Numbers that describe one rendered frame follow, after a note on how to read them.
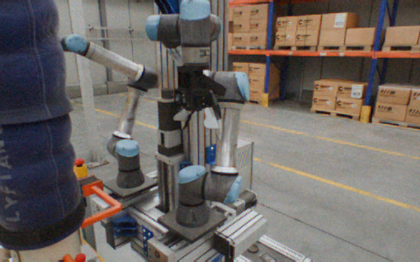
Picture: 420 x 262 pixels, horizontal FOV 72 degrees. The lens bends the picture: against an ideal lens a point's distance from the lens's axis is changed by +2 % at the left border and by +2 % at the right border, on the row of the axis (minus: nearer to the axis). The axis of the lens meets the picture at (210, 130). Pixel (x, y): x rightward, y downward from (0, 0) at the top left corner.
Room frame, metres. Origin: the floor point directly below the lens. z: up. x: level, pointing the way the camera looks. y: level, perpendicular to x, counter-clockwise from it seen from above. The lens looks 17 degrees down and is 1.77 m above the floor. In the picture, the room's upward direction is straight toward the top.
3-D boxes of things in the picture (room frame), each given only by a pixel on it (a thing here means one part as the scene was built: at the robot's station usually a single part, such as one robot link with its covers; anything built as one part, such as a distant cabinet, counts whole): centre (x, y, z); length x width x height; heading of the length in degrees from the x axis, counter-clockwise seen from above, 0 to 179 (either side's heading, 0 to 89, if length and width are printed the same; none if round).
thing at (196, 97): (0.77, 0.04, 1.66); 0.09 x 0.08 x 0.12; 137
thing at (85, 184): (1.13, 0.53, 1.18); 0.09 x 0.08 x 0.05; 136
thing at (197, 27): (0.78, 0.04, 1.82); 0.09 x 0.08 x 0.11; 163
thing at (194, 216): (1.10, 0.08, 1.09); 0.15 x 0.15 x 0.10
